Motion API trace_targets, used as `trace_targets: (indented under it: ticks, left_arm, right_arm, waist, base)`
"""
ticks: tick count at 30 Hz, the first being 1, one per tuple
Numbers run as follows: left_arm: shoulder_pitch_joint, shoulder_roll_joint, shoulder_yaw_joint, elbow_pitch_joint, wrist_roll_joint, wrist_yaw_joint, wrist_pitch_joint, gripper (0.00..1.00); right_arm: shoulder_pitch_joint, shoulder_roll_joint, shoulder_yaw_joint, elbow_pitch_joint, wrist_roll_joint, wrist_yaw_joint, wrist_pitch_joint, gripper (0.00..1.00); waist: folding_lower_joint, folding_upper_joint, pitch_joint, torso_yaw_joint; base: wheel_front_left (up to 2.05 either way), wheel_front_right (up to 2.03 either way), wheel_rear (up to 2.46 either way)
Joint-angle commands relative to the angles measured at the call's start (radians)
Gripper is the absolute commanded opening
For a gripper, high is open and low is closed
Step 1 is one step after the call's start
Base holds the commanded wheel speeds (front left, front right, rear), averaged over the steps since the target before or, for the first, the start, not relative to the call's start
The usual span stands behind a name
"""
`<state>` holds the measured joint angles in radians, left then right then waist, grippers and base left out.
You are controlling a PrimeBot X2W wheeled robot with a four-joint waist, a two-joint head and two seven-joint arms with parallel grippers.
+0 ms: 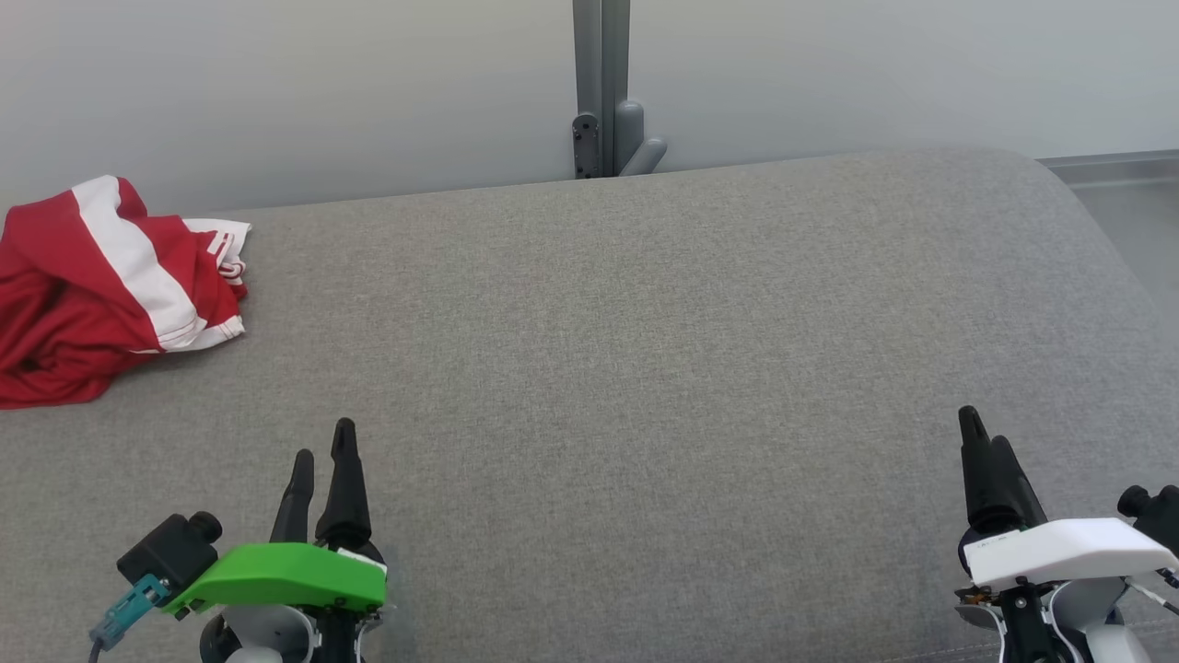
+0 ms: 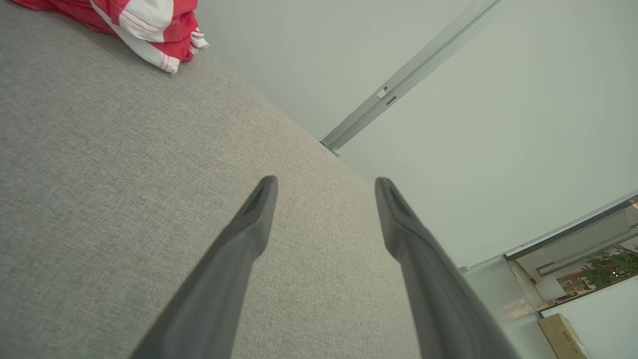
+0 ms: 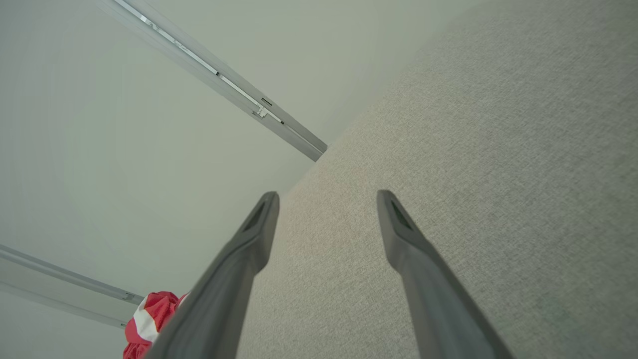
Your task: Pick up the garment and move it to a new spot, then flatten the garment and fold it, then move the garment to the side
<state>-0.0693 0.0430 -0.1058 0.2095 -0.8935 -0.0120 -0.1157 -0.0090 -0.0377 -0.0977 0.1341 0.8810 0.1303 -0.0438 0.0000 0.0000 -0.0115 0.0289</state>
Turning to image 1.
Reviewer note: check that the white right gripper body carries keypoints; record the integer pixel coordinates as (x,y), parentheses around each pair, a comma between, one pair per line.
(1068,548)

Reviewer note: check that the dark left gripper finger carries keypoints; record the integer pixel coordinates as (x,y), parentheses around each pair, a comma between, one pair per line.
(295,506)
(345,497)

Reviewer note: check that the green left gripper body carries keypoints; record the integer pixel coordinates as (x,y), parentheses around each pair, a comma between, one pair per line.
(285,575)

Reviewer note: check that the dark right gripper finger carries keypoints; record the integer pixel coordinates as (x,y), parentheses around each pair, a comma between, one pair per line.
(1015,497)
(978,479)

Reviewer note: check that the red shorts with white stripe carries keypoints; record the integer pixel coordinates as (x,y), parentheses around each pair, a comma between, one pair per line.
(120,249)

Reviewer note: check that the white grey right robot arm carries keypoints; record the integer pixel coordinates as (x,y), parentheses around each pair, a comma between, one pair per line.
(1059,622)

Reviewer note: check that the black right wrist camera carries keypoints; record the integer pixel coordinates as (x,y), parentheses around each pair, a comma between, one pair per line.
(1156,516)

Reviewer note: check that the teal left camera connector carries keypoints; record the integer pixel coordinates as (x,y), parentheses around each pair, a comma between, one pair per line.
(129,612)

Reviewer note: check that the grey rounded post support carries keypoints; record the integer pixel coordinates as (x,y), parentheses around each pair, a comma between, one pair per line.
(636,138)

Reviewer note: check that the grey metal post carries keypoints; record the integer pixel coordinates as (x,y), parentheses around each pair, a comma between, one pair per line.
(599,74)

